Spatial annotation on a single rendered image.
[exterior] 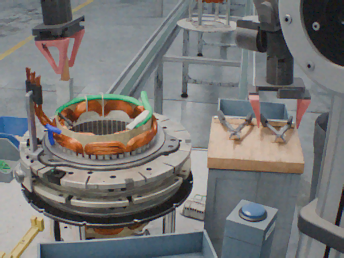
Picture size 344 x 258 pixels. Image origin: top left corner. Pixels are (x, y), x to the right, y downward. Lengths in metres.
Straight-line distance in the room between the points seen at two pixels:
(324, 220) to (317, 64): 0.21
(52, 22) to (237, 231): 0.50
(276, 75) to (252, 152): 0.16
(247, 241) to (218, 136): 0.28
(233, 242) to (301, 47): 0.46
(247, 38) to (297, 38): 0.55
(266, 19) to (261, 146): 0.25
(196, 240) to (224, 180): 0.25
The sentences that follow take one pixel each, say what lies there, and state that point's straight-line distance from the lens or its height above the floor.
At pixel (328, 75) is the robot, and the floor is 1.37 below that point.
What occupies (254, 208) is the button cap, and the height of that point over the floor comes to 1.04.
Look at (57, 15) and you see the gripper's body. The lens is 0.96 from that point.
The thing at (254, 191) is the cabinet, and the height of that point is 0.99.
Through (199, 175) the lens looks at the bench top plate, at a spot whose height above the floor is 0.78.
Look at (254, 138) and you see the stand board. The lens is 1.07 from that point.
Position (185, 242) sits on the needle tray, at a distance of 0.78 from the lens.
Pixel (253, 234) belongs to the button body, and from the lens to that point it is 0.85.
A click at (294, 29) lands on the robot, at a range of 0.50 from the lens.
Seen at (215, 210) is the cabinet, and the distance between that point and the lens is 1.04.
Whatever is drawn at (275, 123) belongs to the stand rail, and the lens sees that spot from 1.12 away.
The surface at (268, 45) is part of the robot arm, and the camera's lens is 1.02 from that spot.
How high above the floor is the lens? 1.51
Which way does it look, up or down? 24 degrees down
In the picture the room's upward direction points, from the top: straight up
